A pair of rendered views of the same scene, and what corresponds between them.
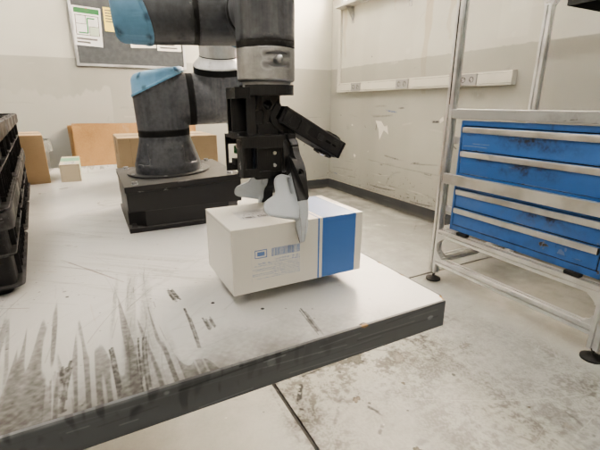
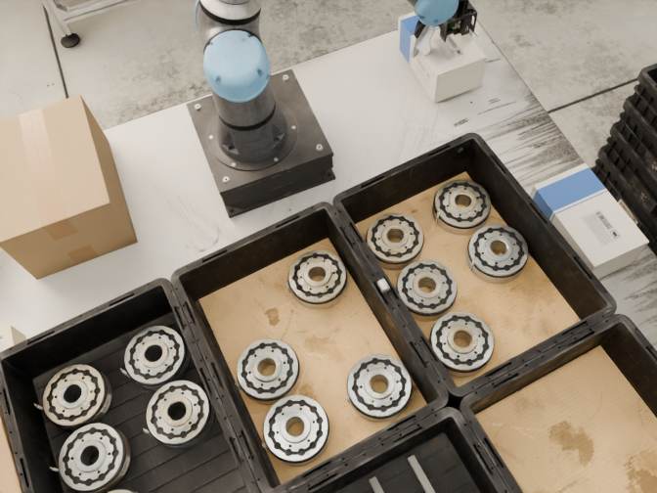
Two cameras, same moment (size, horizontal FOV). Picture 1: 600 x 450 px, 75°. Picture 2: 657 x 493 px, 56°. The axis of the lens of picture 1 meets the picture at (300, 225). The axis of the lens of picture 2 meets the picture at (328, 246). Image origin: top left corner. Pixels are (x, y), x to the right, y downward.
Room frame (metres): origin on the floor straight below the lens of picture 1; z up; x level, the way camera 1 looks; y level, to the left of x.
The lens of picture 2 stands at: (0.63, 1.12, 1.83)
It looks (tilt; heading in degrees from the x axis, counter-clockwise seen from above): 61 degrees down; 283
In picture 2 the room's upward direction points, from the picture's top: 8 degrees counter-clockwise
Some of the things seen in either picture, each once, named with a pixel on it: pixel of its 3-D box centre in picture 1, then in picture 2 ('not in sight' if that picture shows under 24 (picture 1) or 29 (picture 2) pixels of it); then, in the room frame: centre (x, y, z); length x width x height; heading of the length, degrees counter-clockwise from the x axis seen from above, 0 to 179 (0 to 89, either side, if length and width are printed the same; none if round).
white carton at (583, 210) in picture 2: not in sight; (583, 224); (0.27, 0.46, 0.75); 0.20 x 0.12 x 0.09; 120
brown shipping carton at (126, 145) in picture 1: (165, 158); (59, 186); (1.35, 0.46, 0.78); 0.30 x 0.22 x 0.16; 118
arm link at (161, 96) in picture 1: (162, 98); (239, 76); (0.94, 0.31, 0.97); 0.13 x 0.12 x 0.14; 109
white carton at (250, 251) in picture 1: (283, 238); (439, 51); (0.56, 0.02, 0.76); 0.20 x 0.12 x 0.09; 118
